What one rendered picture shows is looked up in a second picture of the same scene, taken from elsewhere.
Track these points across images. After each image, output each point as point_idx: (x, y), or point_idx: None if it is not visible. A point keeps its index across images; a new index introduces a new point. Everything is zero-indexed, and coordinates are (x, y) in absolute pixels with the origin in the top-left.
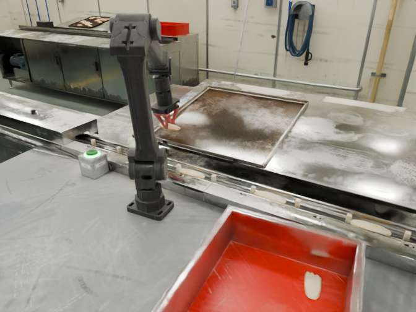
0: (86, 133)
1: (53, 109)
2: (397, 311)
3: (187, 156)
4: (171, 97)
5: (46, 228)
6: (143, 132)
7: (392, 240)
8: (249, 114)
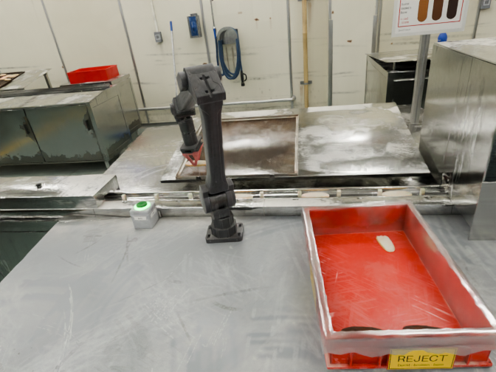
0: None
1: (58, 178)
2: (443, 239)
3: None
4: (196, 135)
5: (147, 280)
6: (219, 166)
7: (416, 197)
8: (255, 136)
